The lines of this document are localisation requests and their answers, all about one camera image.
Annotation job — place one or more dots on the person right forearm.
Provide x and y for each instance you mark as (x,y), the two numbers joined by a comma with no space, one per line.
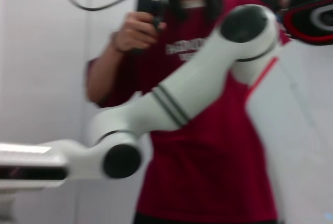
(113,54)

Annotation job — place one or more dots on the person in red shirt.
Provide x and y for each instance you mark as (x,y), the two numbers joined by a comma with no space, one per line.
(208,156)

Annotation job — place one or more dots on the person right hand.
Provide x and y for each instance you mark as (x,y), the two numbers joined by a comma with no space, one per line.
(135,34)

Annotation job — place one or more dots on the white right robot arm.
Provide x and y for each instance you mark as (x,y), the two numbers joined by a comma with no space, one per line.
(197,83)

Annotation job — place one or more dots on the black red round device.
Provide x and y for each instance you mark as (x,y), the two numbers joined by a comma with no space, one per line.
(307,20)

